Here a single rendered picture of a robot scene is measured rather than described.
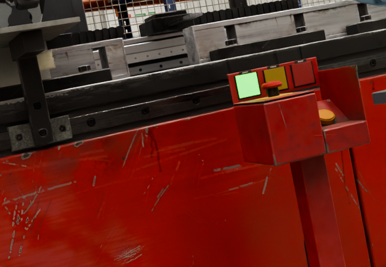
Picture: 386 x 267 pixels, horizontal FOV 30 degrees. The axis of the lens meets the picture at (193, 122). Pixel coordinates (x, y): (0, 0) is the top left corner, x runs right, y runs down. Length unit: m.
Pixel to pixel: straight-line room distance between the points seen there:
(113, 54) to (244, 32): 0.34
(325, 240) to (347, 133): 0.21
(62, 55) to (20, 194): 0.34
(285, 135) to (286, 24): 0.59
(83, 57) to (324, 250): 0.67
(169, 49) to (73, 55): 0.42
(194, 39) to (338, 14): 0.42
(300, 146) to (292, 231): 0.41
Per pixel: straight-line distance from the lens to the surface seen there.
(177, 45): 1.98
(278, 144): 1.31
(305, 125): 1.33
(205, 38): 1.74
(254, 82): 1.45
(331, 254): 1.43
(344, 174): 1.77
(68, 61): 1.62
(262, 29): 1.81
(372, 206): 1.82
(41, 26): 1.36
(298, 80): 1.49
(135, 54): 1.94
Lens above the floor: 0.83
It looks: 3 degrees down
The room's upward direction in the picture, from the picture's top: 11 degrees counter-clockwise
